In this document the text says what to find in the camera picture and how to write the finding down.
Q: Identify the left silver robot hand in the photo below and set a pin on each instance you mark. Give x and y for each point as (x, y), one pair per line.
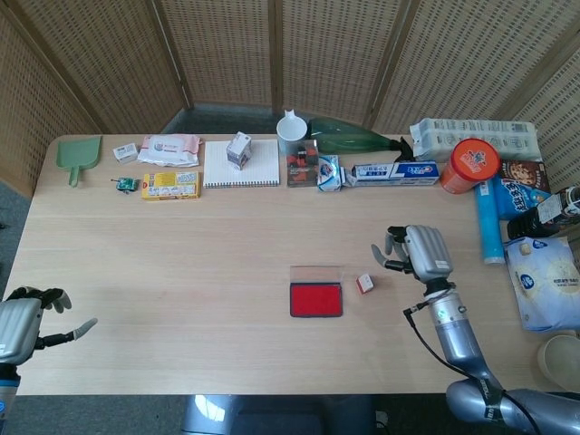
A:
(18, 326)

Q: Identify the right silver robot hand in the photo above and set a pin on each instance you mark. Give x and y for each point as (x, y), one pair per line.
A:
(428, 254)

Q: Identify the small red-white stamp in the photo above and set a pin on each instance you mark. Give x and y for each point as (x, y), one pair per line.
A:
(365, 283)

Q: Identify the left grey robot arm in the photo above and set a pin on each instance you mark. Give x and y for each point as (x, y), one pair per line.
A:
(6, 399)

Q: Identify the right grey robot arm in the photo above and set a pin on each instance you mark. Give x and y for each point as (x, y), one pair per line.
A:
(460, 344)

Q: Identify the red ink pad clear lid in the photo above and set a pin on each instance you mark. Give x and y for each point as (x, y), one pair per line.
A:
(316, 300)

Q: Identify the blue cylindrical tube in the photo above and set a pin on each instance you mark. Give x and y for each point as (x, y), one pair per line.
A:
(490, 226)

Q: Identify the blue white toothpaste box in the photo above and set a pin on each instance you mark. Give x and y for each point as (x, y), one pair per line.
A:
(394, 173)

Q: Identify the orange round canister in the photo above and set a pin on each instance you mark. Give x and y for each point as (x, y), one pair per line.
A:
(469, 165)

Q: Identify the blue snack bag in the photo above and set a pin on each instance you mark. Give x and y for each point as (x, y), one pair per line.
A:
(519, 197)

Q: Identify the dark soy sauce bottle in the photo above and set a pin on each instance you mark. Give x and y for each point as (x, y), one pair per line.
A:
(534, 217)

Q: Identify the white blue food bag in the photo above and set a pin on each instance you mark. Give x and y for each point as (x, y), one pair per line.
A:
(548, 281)

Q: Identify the brown cookie box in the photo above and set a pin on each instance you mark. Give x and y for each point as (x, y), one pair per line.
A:
(525, 172)

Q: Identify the blue-white snack pouch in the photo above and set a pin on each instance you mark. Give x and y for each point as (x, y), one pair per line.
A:
(328, 174)

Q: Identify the white tissue roll pack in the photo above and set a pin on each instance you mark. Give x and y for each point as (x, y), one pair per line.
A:
(480, 133)

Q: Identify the green plastic bottle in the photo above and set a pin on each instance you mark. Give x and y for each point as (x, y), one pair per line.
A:
(349, 138)

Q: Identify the clear coffee capsule box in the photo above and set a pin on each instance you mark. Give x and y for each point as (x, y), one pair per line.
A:
(301, 167)

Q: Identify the beige bowl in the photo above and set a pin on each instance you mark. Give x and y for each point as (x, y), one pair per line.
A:
(562, 360)

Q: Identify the pale blue plastic mug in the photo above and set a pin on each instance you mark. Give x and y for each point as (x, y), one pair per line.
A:
(292, 131)

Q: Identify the green plastic dustpan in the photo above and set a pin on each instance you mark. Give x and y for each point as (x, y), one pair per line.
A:
(79, 151)

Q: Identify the white spiral notebook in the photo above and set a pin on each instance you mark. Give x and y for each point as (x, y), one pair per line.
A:
(263, 170)

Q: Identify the small white cardboard box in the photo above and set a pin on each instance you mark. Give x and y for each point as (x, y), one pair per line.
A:
(125, 152)

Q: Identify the yellow flat cardboard box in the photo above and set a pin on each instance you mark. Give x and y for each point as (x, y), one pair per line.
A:
(171, 186)

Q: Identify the grey robot torso base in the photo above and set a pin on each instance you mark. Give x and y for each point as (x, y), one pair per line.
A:
(272, 414)

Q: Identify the pink white wet wipes pack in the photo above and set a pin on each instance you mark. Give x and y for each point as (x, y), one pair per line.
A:
(168, 149)

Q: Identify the wooden perforated folding screen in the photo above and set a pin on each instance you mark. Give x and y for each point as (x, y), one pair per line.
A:
(226, 54)

